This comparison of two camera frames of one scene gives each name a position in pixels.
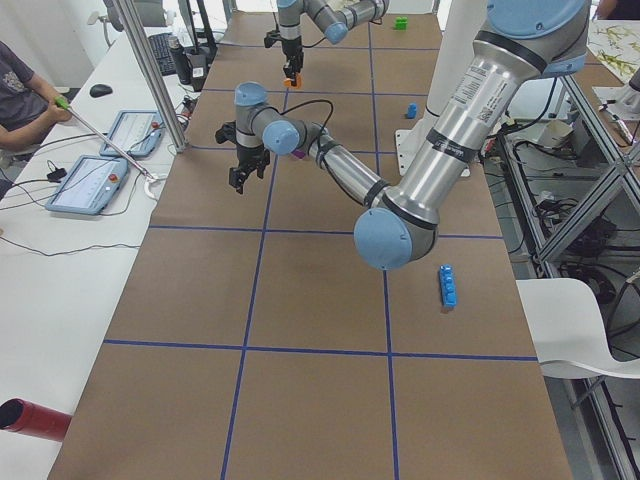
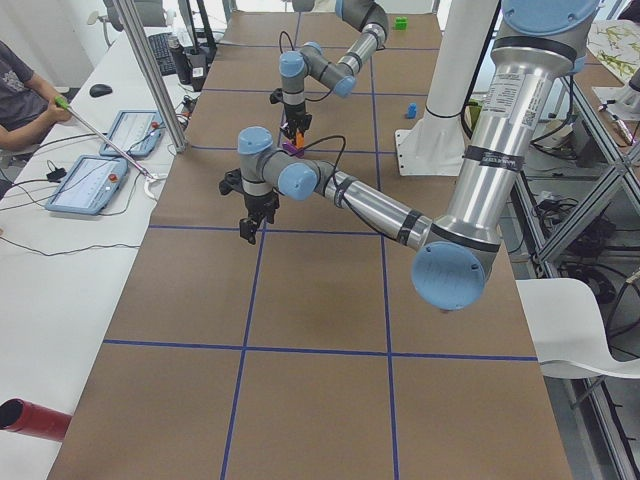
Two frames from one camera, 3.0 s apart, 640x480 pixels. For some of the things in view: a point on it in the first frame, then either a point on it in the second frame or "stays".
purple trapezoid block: (298, 154) stays
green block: (401, 22) stays
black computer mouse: (99, 90) stays
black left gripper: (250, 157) → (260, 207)
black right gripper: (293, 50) → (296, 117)
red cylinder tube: (22, 415) stays
